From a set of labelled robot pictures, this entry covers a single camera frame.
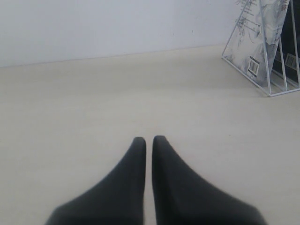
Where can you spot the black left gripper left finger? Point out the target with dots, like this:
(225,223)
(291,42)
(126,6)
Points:
(116,200)

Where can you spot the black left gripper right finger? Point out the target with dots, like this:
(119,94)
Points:
(182,197)

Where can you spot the grey white cover book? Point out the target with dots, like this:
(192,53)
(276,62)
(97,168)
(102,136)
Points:
(254,41)

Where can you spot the black white spine book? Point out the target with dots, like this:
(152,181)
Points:
(287,40)

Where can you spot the white wire book rack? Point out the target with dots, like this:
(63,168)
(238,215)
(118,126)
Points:
(278,83)

